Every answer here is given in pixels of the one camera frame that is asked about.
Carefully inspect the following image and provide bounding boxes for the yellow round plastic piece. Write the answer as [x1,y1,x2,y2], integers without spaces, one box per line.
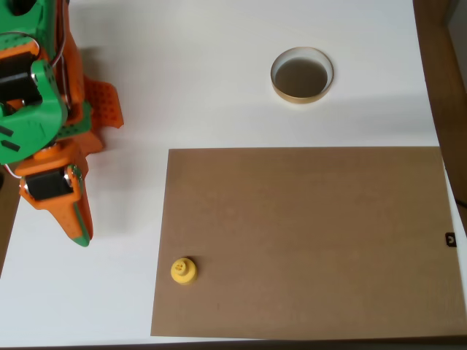
[170,257,200,287]

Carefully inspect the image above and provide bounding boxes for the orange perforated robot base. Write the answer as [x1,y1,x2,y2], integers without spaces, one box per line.
[78,76,125,156]

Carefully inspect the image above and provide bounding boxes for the white table sheet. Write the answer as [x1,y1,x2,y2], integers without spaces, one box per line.
[0,0,467,347]

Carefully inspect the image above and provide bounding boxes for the brown rectangular board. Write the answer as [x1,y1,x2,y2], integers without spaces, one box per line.
[150,146,467,338]

